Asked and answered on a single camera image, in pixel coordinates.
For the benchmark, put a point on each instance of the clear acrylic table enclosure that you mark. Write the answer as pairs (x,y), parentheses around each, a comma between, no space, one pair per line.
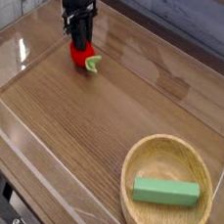
(65,132)

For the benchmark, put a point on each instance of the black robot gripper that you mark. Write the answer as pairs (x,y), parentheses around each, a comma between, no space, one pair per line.
(78,20)

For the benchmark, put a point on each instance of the green rectangular block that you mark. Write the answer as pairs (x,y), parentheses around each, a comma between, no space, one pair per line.
(165,192)

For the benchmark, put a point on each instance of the red plush strawberry green stem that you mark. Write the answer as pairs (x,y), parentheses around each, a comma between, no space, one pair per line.
(86,58)

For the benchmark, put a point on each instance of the wooden bowl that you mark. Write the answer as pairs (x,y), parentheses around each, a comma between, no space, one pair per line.
(170,158)

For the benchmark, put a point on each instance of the black metal table leg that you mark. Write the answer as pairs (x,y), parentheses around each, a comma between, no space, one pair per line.
(7,212)

